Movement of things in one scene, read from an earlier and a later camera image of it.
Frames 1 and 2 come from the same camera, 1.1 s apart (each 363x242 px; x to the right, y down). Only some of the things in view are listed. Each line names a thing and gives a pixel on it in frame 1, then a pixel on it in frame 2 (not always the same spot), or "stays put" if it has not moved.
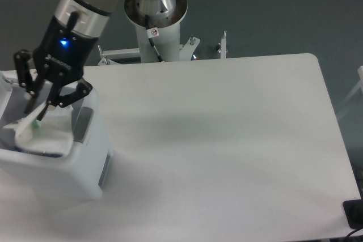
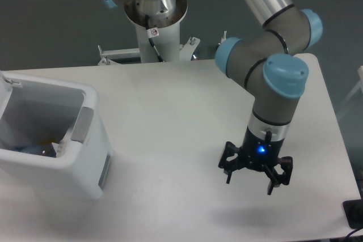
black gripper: [63, 52] to [257, 154]
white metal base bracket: [186, 52] stays put
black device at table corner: [353, 209] stays put
